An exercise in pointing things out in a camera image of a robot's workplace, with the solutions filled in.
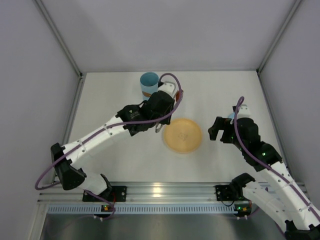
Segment yellow round plate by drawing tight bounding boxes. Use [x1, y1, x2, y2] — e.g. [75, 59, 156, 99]
[162, 118, 203, 154]

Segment light blue cylindrical container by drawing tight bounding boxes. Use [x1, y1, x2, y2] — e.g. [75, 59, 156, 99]
[140, 72, 160, 101]

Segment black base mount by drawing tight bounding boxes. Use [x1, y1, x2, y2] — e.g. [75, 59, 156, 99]
[82, 185, 127, 203]
[215, 185, 238, 202]

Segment left aluminium frame post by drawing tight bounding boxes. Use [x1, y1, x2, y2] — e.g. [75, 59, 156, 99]
[32, 0, 83, 78]

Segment aluminium mounting rail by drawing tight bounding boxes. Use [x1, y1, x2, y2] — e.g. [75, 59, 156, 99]
[37, 181, 311, 205]

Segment light blue lid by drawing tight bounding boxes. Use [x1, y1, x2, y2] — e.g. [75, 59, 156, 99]
[227, 112, 235, 124]

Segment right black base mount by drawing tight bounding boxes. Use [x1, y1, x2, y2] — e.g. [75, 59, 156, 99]
[215, 185, 238, 202]

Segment white slotted cable duct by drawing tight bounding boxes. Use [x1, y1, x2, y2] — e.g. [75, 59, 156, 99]
[47, 203, 237, 215]

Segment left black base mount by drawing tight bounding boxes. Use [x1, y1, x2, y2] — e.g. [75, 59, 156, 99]
[82, 185, 127, 203]

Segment right aluminium frame post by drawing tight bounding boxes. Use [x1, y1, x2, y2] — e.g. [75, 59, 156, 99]
[256, 0, 305, 76]

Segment fried cutlet piece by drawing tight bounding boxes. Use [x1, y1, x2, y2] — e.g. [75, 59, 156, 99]
[175, 90, 181, 102]

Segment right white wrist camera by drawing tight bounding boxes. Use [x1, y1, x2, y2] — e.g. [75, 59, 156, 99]
[237, 104, 251, 119]

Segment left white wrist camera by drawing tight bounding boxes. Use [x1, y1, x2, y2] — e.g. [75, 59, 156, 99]
[157, 81, 178, 98]

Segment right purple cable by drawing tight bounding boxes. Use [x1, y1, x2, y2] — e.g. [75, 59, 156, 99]
[233, 96, 320, 226]

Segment aluminium frame post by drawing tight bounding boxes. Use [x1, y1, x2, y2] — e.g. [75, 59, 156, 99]
[256, 0, 305, 76]
[32, 0, 83, 78]

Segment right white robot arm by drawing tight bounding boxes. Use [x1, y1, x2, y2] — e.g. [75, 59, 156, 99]
[208, 116, 320, 240]

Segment metal tongs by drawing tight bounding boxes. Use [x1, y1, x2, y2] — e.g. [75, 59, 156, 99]
[155, 90, 184, 133]

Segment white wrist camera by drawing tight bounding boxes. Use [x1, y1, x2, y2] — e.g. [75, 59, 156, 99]
[157, 81, 178, 98]
[237, 104, 251, 119]

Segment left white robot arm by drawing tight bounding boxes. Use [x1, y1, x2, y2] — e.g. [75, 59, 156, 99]
[50, 90, 175, 199]

